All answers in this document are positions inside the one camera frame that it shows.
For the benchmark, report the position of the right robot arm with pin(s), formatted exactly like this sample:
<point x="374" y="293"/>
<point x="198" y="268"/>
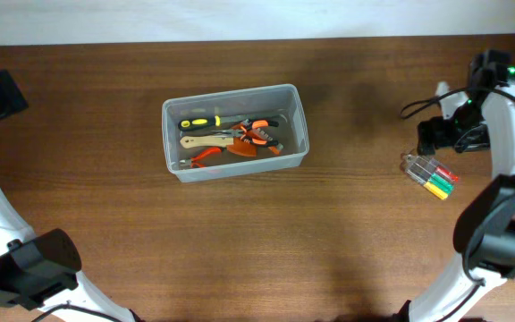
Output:
<point x="484" y="235"/>

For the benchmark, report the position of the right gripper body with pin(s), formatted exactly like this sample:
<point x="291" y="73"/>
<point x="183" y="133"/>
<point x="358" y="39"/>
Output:
<point x="465" y="131"/>

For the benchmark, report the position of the long-nose pliers orange-black handles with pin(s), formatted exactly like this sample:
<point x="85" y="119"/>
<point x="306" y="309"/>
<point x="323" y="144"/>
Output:
<point x="240" y="131"/>

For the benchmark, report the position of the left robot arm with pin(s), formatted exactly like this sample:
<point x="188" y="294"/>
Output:
<point x="43" y="271"/>

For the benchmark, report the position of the clear plastic storage box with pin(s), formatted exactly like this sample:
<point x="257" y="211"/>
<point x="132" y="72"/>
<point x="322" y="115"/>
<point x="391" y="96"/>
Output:
<point x="292" y="131"/>

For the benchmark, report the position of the orange scraper with wooden handle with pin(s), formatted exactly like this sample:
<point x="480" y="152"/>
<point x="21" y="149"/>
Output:
<point x="221" y="140"/>

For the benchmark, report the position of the clear case of mini screwdrivers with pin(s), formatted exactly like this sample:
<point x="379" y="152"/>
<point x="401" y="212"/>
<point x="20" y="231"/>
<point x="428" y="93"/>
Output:
<point x="430" y="173"/>

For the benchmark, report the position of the small red-handled cutter pliers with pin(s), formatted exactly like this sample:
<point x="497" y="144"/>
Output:
<point x="197" y="161"/>

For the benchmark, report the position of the orange perforated bit holder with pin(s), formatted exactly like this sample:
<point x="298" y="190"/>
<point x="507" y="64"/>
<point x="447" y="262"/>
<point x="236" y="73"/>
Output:
<point x="260" y="138"/>

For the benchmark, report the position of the file with yellow-black handle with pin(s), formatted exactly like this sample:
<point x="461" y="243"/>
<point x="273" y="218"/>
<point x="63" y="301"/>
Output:
<point x="194" y="124"/>

